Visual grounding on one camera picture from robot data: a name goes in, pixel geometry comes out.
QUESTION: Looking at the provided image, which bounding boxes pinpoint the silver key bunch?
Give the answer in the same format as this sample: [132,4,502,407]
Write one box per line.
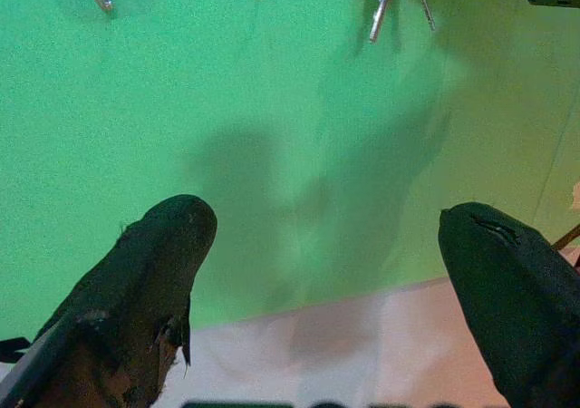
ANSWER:
[368,0,437,44]

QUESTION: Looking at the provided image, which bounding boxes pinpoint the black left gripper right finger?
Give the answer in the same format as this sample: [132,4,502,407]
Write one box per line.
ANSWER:
[437,201,580,408]

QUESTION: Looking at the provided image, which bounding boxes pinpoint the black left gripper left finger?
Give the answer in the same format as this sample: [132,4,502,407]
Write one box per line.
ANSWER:
[0,193,218,408]

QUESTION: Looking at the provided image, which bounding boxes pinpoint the brown wooden stick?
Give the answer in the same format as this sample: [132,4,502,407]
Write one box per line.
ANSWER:
[551,223,580,250]

